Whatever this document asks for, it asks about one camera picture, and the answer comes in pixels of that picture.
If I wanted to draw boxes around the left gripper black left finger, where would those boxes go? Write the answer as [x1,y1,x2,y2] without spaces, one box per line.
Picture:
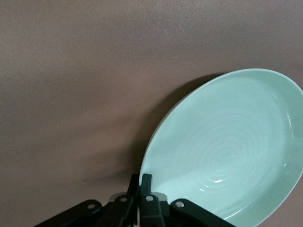
[35,174,141,227]

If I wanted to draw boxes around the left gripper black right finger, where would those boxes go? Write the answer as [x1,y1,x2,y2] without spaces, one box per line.
[139,174,234,227]

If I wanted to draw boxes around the pale green ceramic plate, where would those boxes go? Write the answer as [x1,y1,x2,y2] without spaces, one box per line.
[139,68,303,227]

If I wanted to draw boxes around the brown table cover mat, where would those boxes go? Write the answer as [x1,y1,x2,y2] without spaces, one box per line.
[0,0,303,227]

